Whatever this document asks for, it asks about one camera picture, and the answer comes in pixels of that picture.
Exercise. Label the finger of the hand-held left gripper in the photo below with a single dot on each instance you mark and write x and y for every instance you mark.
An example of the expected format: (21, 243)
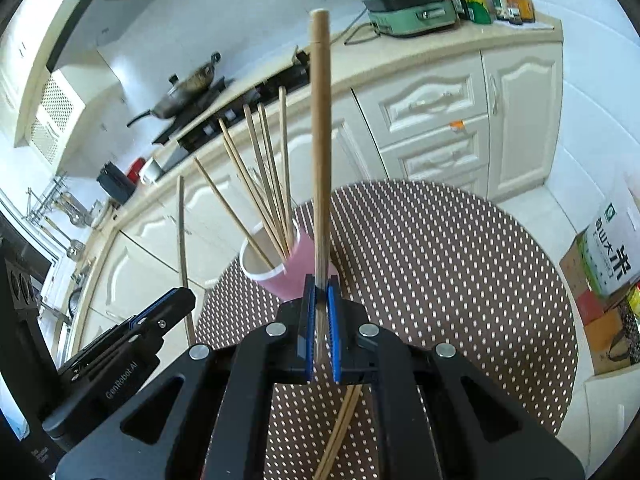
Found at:
(172, 310)

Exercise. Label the long wooden chopstick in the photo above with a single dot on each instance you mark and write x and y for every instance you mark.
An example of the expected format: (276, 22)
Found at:
(181, 235)
(315, 110)
(324, 110)

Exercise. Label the orange tag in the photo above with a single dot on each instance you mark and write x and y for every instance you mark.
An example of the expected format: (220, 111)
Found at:
(456, 125)

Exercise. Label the pink paper cup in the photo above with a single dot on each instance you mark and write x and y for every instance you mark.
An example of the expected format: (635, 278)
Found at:
(296, 272)

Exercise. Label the black range hood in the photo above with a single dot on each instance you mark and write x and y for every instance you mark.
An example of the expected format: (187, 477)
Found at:
(85, 5)

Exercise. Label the dark blue box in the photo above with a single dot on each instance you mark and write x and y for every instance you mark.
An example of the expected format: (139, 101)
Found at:
(115, 182)

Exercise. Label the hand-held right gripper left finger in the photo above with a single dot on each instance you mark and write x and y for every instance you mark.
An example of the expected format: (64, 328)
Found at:
(310, 325)

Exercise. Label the cardboard box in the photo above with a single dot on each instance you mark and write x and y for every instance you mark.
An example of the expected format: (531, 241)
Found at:
(600, 330)

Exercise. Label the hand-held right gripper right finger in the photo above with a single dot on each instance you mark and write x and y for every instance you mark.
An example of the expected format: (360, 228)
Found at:
(334, 330)

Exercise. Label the brown dotted tablecloth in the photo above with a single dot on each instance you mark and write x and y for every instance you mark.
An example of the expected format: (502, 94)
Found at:
(450, 285)

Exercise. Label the amber liquid bottle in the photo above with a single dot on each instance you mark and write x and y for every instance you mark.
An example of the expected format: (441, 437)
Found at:
(526, 5)

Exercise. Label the cream lattice wall cabinet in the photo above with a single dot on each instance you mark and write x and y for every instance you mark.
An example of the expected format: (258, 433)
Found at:
(55, 115)

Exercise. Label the black glass gas hob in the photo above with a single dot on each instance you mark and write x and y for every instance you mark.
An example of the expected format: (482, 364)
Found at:
(270, 90)

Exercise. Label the bunch of wooden chopsticks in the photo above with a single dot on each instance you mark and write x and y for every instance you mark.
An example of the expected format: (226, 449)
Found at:
(260, 185)

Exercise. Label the green electric grill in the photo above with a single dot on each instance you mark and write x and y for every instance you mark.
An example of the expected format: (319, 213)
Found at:
(410, 7)

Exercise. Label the cream kitchen base cabinet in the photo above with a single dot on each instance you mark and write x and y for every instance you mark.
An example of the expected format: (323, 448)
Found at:
(430, 110)

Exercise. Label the white mug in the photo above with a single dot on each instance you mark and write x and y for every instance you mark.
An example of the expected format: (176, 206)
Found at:
(150, 171)

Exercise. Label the red box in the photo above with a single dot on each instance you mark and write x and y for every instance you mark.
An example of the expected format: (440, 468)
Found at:
(136, 170)

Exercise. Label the black induction cooker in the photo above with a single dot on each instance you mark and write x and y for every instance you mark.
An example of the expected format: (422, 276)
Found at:
(200, 112)

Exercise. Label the white rice bag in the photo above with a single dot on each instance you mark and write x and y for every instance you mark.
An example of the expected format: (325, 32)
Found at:
(615, 240)

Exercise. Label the glass wok lid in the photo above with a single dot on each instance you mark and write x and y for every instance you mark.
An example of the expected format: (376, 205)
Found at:
(192, 85)

